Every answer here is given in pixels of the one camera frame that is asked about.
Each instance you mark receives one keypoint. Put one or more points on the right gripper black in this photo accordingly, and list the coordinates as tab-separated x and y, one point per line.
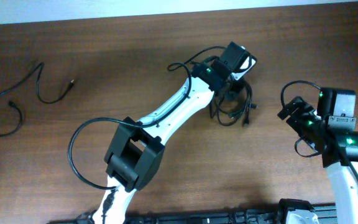
296	119

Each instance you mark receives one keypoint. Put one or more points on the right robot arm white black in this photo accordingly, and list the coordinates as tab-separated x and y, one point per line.
329	130

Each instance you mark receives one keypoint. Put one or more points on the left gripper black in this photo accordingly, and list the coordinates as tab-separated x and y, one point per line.
232	93

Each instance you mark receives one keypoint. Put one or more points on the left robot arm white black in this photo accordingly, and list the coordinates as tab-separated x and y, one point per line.
137	147

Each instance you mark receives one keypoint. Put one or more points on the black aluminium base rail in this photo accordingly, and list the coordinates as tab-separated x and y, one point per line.
326	214

